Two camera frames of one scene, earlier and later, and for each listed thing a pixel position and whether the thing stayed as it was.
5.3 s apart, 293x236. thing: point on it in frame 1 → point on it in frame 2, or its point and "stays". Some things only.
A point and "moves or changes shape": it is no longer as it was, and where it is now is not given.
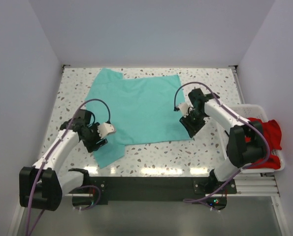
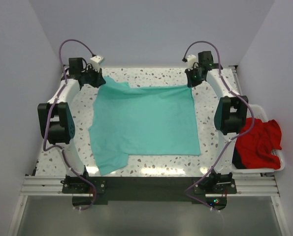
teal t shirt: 143,110 moves or changes shape
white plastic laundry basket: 249,111 stays
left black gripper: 92,146 → 99,79
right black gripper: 191,128 → 191,82
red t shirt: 272,132 stays
